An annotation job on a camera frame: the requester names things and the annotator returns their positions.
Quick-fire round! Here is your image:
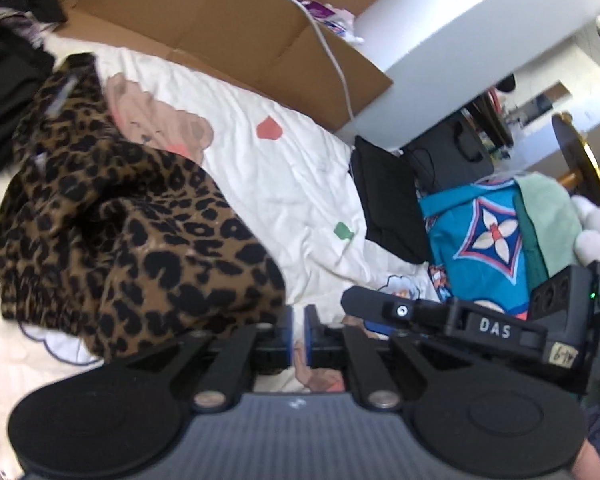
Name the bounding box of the black clothes pile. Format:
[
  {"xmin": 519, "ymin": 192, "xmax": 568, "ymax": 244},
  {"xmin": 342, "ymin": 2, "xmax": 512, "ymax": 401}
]
[{"xmin": 0, "ymin": 0, "xmax": 55, "ymax": 169}]

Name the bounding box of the blue patterned fabric bag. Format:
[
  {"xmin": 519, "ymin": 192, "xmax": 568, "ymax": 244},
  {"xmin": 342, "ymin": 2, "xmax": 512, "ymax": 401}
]
[{"xmin": 419, "ymin": 179, "xmax": 531, "ymax": 320}]

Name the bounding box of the folded black garment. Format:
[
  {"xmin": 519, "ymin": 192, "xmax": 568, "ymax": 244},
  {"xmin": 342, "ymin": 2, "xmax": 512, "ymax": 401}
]
[{"xmin": 350, "ymin": 136, "xmax": 432, "ymax": 264}]

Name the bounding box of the leopard print skirt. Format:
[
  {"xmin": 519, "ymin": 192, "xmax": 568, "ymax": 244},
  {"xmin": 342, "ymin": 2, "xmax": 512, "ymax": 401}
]
[{"xmin": 0, "ymin": 53, "xmax": 286, "ymax": 361}]

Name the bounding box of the mint green cloth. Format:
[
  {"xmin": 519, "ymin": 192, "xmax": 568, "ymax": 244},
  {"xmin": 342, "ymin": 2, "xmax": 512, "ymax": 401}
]
[{"xmin": 515, "ymin": 172, "xmax": 582, "ymax": 278}]

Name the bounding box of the cream bear print blanket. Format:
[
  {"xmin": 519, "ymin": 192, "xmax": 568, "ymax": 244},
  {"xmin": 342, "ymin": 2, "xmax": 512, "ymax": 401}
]
[{"xmin": 0, "ymin": 35, "xmax": 436, "ymax": 479}]

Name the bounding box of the black bag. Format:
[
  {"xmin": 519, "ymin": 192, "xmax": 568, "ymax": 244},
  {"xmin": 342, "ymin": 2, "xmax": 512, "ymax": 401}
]
[{"xmin": 402, "ymin": 112, "xmax": 494, "ymax": 194}]

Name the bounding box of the gold rimmed round stool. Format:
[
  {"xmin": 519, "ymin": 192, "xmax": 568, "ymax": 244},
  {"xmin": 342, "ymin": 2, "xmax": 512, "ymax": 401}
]
[{"xmin": 552, "ymin": 112, "xmax": 600, "ymax": 206}]

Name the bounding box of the white power cable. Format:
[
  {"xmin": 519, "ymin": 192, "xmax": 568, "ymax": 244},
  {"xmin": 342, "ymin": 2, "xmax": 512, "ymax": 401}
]
[{"xmin": 289, "ymin": 0, "xmax": 357, "ymax": 122}]

